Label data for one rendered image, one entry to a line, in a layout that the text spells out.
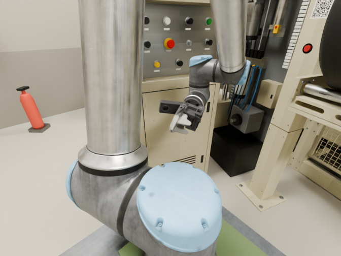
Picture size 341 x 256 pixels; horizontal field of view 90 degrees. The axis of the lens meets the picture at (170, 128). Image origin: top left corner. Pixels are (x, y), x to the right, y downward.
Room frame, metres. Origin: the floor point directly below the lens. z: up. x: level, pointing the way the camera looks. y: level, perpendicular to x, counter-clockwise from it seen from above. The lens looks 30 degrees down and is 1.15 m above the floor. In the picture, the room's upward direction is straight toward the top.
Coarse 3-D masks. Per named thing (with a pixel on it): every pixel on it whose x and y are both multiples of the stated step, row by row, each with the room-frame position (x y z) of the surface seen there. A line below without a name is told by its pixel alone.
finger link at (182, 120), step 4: (176, 116) 0.49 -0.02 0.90; (180, 116) 0.50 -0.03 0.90; (184, 116) 0.51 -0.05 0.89; (172, 120) 0.48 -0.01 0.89; (176, 120) 0.47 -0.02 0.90; (180, 120) 0.48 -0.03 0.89; (184, 120) 0.49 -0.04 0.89; (188, 120) 0.49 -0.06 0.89; (172, 124) 0.46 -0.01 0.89; (184, 124) 0.47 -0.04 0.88; (188, 124) 0.47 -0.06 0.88; (172, 128) 0.45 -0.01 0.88
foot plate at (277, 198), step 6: (246, 180) 1.05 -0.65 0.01; (240, 186) 0.98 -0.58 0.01; (246, 186) 0.98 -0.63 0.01; (246, 192) 0.93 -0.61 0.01; (276, 192) 0.93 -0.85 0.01; (252, 198) 0.87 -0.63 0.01; (270, 198) 0.87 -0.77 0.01; (276, 198) 0.87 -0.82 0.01; (282, 198) 0.87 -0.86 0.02; (258, 204) 0.82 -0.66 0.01; (264, 204) 0.82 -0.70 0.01; (270, 204) 0.82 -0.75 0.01; (276, 204) 0.82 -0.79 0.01
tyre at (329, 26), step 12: (336, 0) 0.70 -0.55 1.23; (336, 12) 0.67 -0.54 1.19; (336, 24) 0.65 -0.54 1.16; (324, 36) 0.70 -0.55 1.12; (336, 36) 0.64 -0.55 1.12; (324, 48) 0.68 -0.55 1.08; (336, 48) 0.64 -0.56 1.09; (324, 60) 0.68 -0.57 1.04; (336, 60) 0.64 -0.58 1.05; (324, 72) 0.69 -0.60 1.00; (336, 72) 0.64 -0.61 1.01; (336, 84) 0.67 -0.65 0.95
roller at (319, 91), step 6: (306, 84) 0.79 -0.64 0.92; (312, 84) 0.78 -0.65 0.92; (306, 90) 0.78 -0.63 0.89; (312, 90) 0.76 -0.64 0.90; (318, 90) 0.74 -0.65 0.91; (324, 90) 0.72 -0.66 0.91; (330, 90) 0.70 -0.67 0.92; (336, 90) 0.69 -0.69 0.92; (318, 96) 0.73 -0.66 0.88; (324, 96) 0.71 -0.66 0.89; (330, 96) 0.69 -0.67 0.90; (336, 96) 0.67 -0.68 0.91; (336, 102) 0.67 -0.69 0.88
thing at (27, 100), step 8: (24, 88) 1.92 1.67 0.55; (24, 96) 1.89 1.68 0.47; (24, 104) 1.87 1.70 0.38; (32, 104) 1.91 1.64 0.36; (32, 112) 1.88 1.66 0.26; (32, 120) 1.87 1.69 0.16; (40, 120) 1.92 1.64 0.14; (32, 128) 1.88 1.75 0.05; (40, 128) 1.88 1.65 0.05; (48, 128) 1.96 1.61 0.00
